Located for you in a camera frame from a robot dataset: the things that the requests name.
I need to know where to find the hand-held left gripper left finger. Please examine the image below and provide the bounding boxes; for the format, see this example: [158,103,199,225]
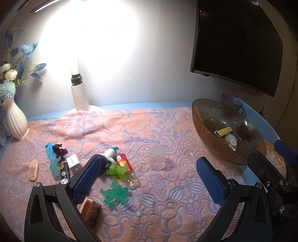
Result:
[24,155,105,242]

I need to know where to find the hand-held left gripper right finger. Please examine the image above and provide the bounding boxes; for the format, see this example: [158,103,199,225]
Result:
[196,156,273,242]

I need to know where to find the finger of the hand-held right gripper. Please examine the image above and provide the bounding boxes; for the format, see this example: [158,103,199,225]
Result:
[273,140,298,168]
[247,151,298,219]

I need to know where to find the white charger plug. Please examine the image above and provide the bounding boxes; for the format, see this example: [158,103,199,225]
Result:
[66,154,83,171]

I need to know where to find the orange printed box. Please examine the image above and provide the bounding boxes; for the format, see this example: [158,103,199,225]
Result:
[77,196,102,230]

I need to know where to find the bright green translucent toy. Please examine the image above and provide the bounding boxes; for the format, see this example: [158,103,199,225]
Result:
[105,163,129,183]

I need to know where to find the teal green translucent toy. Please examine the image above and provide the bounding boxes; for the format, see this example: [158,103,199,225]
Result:
[100,180,129,206]

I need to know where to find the pale blue translucent toy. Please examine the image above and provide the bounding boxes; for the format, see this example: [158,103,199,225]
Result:
[49,155,63,178]

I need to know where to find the white bottle with blue cap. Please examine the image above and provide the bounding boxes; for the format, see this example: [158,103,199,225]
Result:
[104,146,119,163]

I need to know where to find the black animal figurine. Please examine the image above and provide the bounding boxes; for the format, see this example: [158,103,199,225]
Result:
[52,144,68,160]

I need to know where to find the red label lighter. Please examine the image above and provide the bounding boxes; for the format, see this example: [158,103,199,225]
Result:
[115,154,141,189]

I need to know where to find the clear jar with white lid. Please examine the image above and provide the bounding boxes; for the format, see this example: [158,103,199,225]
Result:
[225,134,238,152]

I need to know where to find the blue rectangular case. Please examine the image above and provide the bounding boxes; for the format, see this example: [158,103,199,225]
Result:
[45,143,58,161]

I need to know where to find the yellow rectangular case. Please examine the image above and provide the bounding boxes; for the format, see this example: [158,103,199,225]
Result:
[215,127,233,137]

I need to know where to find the pink oval eraser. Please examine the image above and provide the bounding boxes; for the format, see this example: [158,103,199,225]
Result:
[28,160,39,182]

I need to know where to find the clear glass cup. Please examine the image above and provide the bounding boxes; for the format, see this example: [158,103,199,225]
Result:
[148,146,166,170]

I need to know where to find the brown ribbed glass bowl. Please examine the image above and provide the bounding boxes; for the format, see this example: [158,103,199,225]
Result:
[192,98,266,165]

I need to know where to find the pink rabbit print bowl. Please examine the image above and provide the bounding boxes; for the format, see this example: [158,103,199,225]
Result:
[264,142,287,185]

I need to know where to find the pink floral blanket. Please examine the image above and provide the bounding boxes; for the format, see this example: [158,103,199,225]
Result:
[0,106,245,242]

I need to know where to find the white desk lamp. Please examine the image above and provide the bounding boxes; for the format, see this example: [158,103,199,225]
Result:
[34,0,102,112]

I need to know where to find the white ribbed vase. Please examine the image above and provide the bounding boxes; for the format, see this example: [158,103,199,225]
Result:
[4,101,29,140]

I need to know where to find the grey stack of books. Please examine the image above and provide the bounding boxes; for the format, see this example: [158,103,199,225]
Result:
[0,123,12,147]

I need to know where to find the blue and white artificial flowers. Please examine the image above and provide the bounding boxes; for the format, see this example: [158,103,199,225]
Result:
[0,29,47,104]

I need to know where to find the black wall television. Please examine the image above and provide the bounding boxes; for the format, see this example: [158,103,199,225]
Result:
[190,0,283,98]

